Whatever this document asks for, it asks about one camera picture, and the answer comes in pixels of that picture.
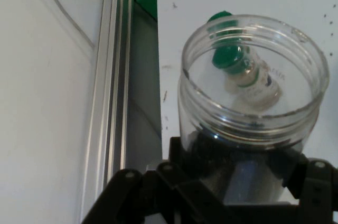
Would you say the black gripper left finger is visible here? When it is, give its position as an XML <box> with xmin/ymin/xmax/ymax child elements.
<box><xmin>80</xmin><ymin>136</ymin><xmax>228</xmax><ymax>224</ymax></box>

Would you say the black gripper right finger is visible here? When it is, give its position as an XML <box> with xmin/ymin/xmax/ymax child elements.
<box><xmin>274</xmin><ymin>147</ymin><xmax>338</xmax><ymax>224</ymax></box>

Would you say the clear jar with black grains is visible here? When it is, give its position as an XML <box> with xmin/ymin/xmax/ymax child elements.
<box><xmin>177</xmin><ymin>14</ymin><xmax>330</xmax><ymax>205</ymax></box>

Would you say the aluminium rail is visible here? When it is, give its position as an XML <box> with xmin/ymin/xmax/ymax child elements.
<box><xmin>79</xmin><ymin>0</ymin><xmax>135</xmax><ymax>224</ymax></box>

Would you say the grey wall cable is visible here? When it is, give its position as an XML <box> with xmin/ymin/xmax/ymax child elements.
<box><xmin>33</xmin><ymin>0</ymin><xmax>96</xmax><ymax>48</ymax></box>

